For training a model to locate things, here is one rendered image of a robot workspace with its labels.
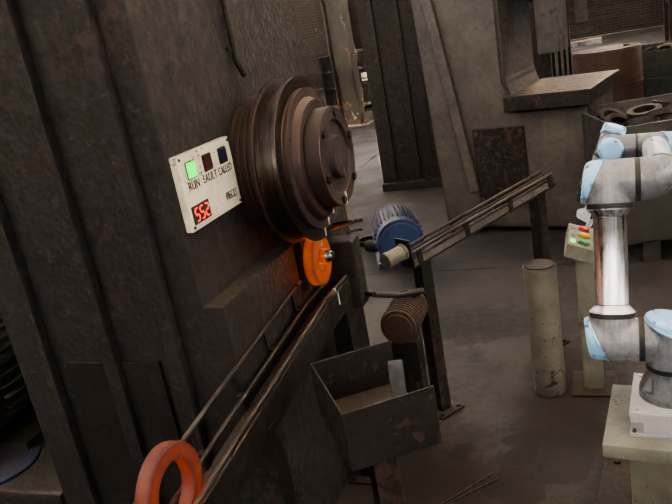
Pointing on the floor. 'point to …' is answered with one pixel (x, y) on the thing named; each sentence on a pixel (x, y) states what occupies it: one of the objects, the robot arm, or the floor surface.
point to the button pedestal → (591, 382)
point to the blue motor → (394, 228)
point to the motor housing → (407, 338)
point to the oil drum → (599, 61)
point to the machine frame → (143, 239)
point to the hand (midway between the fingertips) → (589, 226)
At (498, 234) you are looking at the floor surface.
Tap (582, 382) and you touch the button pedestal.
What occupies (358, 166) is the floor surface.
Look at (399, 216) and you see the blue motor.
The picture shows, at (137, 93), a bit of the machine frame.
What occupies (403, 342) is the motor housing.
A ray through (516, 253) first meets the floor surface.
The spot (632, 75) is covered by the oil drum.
